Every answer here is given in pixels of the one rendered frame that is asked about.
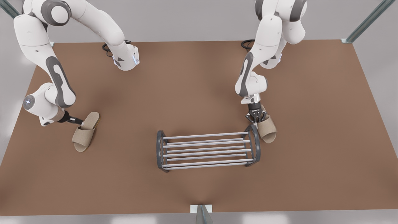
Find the beige slipper with yellow sole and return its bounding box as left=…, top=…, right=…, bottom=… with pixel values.
left=72, top=112, right=100, bottom=153

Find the grey metal shoe rack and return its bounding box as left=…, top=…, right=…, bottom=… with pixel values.
left=156, top=124, right=261, bottom=173

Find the black cable loop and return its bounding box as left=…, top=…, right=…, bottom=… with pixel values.
left=241, top=39, right=256, bottom=52
left=102, top=40, right=132, bottom=58

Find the silver frame post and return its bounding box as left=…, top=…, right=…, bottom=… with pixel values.
left=190, top=204, right=214, bottom=224
left=341, top=0, right=396, bottom=44
left=0, top=0, right=55, bottom=48

